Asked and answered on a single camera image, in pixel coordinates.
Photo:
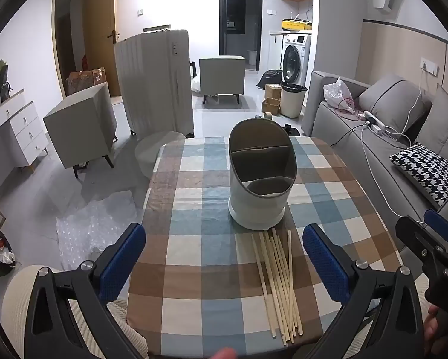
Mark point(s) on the white counter cabinet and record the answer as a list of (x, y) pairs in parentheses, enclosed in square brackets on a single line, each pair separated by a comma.
[(276, 52)]

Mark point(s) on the white plastic bag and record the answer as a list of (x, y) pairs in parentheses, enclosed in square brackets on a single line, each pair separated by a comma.
[(336, 91)]

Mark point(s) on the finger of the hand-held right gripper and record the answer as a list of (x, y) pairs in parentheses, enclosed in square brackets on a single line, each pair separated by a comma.
[(414, 237), (438, 225)]

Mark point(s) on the small cardboard box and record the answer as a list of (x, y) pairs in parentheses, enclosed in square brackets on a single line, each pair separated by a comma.
[(270, 105), (273, 90)]

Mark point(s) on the beige trash bin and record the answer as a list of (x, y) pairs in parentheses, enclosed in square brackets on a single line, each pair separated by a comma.
[(293, 103)]

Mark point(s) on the yellow box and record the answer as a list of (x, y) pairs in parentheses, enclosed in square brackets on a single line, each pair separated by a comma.
[(296, 25)]

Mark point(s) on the person's left hand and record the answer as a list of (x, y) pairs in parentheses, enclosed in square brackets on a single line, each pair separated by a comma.
[(223, 353)]

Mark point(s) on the houndstooth pillow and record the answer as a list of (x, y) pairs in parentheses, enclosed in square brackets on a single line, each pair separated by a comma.
[(425, 168)]

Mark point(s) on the bubble wrap sheet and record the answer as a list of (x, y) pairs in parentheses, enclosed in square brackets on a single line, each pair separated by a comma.
[(93, 220)]

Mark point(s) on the white washing machine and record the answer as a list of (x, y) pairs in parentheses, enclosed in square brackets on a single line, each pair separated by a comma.
[(296, 60)]

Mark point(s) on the brown gift box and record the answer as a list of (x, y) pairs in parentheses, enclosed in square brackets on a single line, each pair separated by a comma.
[(99, 76), (79, 82)]

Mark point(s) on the grey bedside cabinet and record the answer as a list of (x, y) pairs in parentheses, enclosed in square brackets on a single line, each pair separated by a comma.
[(222, 74)]

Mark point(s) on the grey sofa back cushion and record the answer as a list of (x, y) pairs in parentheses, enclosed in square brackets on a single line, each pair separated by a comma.
[(392, 97), (444, 127)]

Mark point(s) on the checked tablecloth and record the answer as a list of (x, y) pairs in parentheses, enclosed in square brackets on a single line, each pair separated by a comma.
[(194, 213)]

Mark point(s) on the white power strip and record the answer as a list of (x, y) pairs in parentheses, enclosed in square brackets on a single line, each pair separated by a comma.
[(373, 121)]

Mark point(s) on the person's right hand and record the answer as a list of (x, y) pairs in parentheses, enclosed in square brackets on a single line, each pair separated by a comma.
[(435, 333)]

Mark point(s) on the black cloth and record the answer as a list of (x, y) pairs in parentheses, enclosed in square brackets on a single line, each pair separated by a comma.
[(293, 130)]

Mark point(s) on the grey sofa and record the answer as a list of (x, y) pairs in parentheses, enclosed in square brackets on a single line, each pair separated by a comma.
[(336, 119)]

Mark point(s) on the wooden door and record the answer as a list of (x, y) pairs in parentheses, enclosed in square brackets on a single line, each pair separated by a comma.
[(100, 26)]

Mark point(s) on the grey stool near table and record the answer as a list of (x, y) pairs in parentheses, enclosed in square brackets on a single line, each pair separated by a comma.
[(82, 127)]

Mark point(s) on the white grey utensil holder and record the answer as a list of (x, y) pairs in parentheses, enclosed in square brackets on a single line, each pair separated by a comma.
[(253, 209)]

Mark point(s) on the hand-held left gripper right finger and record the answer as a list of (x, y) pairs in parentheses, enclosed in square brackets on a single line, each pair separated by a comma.
[(324, 265)]

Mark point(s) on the wall socket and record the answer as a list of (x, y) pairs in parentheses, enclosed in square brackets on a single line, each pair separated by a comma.
[(429, 65)]

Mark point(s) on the pile of wooden chopsticks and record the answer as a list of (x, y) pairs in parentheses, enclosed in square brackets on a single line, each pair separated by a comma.
[(280, 288)]

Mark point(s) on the dark glass door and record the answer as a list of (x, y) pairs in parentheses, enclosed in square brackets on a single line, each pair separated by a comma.
[(238, 7)]

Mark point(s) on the black garbage bag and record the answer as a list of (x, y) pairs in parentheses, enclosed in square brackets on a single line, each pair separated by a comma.
[(268, 79)]

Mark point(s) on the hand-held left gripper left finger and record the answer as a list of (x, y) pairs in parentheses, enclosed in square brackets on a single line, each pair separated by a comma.
[(123, 258)]

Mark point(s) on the white drawer dresser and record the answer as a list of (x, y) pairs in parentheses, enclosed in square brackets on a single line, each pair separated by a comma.
[(22, 127)]

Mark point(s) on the cream hard-shell suitcase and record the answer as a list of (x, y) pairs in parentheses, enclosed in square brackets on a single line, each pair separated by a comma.
[(153, 82)]

